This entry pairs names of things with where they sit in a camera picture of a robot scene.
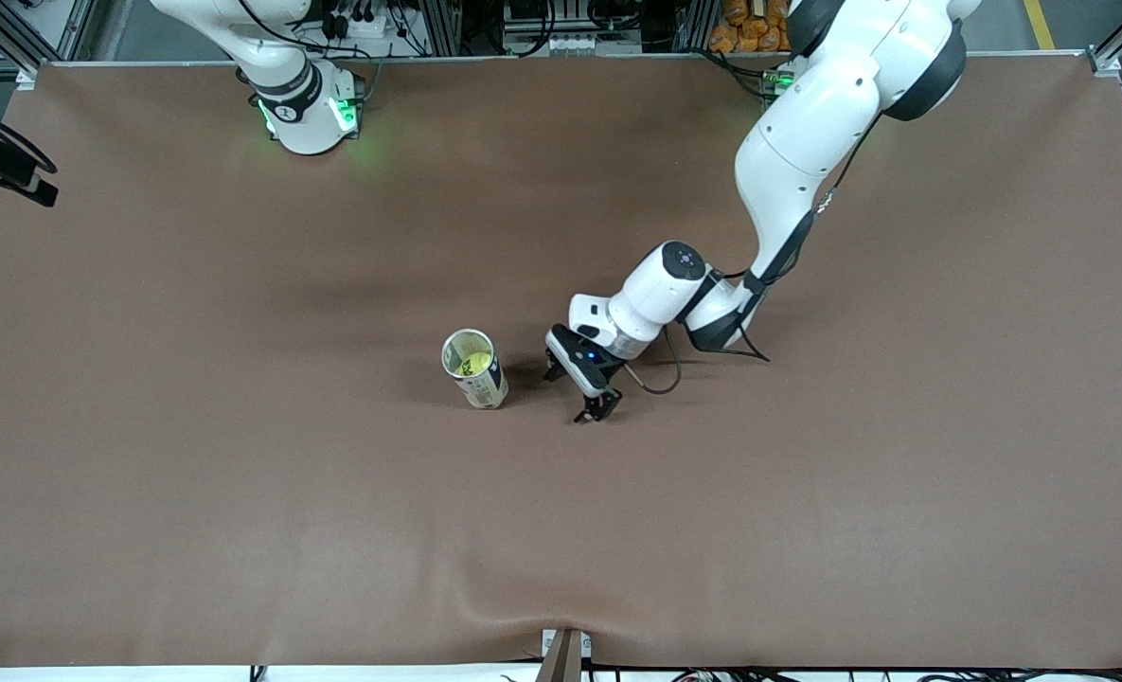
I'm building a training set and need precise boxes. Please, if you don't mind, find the grey metal mount bracket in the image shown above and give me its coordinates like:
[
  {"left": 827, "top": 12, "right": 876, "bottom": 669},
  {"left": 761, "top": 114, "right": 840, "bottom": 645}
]
[{"left": 540, "top": 627, "right": 593, "bottom": 682}]

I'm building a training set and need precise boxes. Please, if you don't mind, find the white power strip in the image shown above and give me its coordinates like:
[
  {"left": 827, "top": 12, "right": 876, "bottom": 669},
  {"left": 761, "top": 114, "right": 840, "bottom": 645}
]
[{"left": 319, "top": 11, "right": 402, "bottom": 45}]

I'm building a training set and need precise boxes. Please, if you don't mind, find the blue white tennis ball can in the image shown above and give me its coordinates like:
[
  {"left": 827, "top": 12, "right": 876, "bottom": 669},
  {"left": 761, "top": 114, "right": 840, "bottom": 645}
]
[{"left": 441, "top": 328, "right": 510, "bottom": 411}]

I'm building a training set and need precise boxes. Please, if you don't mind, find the brown table mat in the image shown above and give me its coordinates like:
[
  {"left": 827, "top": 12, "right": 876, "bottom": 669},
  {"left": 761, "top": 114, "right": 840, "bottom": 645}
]
[{"left": 0, "top": 52, "right": 1122, "bottom": 669}]

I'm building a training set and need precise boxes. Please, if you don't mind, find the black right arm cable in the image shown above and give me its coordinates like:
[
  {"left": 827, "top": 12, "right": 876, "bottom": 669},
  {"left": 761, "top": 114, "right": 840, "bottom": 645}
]
[{"left": 0, "top": 98, "right": 59, "bottom": 174}]

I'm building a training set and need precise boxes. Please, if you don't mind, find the aluminium frame profile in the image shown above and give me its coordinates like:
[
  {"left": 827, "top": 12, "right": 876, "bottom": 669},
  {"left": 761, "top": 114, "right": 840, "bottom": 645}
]
[
  {"left": 674, "top": 0, "right": 719, "bottom": 54},
  {"left": 420, "top": 0, "right": 464, "bottom": 56}
]

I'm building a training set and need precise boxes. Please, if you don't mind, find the grey electronics box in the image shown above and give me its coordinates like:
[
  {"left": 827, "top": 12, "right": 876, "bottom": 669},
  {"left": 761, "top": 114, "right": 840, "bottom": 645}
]
[{"left": 502, "top": 0, "right": 639, "bottom": 56}]

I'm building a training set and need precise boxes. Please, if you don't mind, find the bag of orange items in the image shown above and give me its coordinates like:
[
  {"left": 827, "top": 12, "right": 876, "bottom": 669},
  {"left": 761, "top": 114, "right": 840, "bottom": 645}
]
[{"left": 709, "top": 0, "right": 795, "bottom": 55}]

